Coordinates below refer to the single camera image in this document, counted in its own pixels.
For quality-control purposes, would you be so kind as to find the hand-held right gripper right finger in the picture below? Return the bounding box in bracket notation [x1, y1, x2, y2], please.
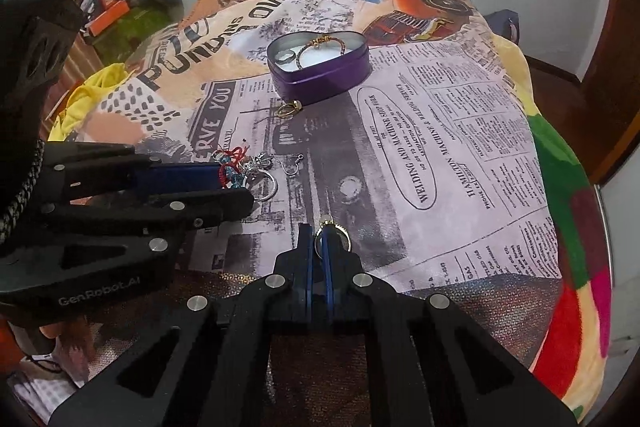
[321, 227, 592, 427]

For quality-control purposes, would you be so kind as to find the colourful patch blanket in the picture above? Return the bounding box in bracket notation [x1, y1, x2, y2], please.
[517, 39, 615, 424]

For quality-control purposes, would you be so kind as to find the orange box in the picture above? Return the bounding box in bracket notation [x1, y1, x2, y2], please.
[85, 0, 132, 44]

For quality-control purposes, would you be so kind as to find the grey green bag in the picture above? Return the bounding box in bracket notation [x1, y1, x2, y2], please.
[81, 0, 186, 64]

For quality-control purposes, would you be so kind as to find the yellow cloth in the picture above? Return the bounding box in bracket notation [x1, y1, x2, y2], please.
[47, 63, 142, 142]

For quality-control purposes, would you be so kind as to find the silver hoop with charm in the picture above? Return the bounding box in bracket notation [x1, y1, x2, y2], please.
[241, 154, 279, 202]

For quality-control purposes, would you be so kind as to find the purple heart-shaped tin box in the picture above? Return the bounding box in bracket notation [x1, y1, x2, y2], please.
[266, 31, 371, 106]

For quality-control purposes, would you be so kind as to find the newspaper print cloth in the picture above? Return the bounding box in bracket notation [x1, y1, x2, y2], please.
[47, 0, 566, 427]

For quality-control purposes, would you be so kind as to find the braided black grey cord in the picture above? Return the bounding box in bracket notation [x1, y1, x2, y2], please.
[0, 141, 47, 244]

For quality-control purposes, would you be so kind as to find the dark blue cloth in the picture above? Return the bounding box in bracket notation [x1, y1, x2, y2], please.
[487, 9, 522, 46]

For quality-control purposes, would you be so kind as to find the gold ring with stone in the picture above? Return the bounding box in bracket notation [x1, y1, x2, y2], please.
[315, 215, 354, 254]

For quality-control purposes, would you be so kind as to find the wooden door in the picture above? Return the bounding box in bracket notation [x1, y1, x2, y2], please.
[580, 0, 640, 184]

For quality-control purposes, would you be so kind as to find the white mesh cloth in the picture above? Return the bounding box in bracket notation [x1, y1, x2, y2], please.
[7, 354, 81, 415]

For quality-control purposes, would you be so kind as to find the red string bead bracelet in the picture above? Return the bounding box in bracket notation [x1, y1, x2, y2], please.
[212, 146, 251, 190]

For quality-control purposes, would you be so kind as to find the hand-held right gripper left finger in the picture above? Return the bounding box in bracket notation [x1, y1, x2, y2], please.
[47, 223, 314, 427]

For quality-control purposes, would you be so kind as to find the silver ring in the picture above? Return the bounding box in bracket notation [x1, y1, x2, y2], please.
[273, 49, 301, 70]

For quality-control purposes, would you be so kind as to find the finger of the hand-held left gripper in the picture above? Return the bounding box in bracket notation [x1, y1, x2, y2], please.
[5, 188, 256, 293]
[42, 142, 227, 204]

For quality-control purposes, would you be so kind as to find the gold bead bracelet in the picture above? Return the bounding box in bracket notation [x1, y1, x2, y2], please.
[295, 35, 349, 70]

